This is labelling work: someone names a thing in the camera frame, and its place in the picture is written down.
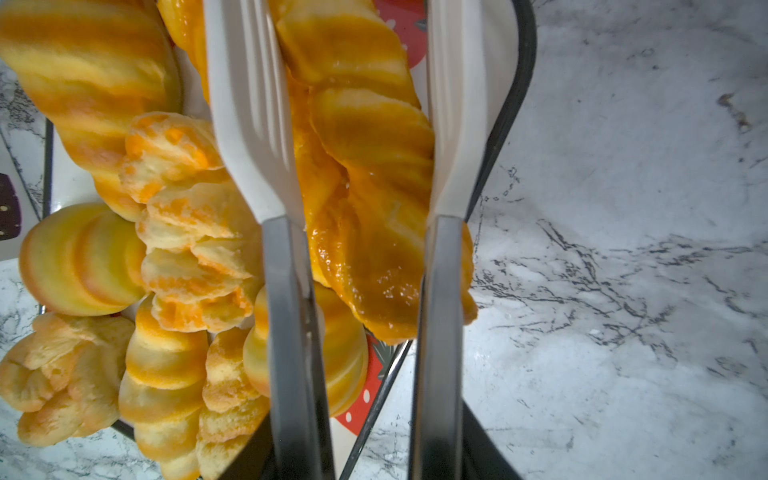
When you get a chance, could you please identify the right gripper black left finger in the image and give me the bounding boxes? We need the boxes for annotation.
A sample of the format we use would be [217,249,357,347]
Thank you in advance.
[219,414,276,480]

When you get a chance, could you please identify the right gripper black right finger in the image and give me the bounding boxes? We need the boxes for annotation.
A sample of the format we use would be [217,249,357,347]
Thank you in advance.
[461,402,521,480]

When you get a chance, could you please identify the round striped fake bun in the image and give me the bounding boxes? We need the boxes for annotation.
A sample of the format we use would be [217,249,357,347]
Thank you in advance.
[19,203,146,316]
[243,284,369,417]

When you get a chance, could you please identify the flaky fake croissant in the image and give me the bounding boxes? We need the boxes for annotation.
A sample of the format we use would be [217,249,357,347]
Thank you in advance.
[196,328,269,479]
[120,112,264,333]

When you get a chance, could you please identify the long twisted fake bread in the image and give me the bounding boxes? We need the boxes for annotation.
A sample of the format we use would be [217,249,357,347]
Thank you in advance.
[157,0,479,346]

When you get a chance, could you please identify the steel tongs white tips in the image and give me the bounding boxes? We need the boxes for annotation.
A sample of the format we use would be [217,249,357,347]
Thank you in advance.
[204,1,488,479]

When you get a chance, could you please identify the striped fake croissant bottom middle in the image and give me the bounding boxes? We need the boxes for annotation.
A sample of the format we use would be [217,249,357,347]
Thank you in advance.
[119,295,208,479]

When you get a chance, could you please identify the striped fake croissant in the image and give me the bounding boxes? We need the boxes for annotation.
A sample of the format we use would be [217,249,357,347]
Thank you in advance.
[119,295,208,479]
[1,0,182,221]

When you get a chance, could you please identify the knotted fake bread roll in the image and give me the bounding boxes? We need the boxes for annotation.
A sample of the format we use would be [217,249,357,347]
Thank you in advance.
[1,312,134,447]

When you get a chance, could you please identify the striped fake croissant top left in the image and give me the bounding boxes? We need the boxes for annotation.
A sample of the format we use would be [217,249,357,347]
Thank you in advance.
[1,0,182,221]

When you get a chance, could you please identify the strawberry print serving tray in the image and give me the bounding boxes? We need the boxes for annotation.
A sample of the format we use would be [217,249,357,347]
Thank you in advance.
[41,1,537,479]

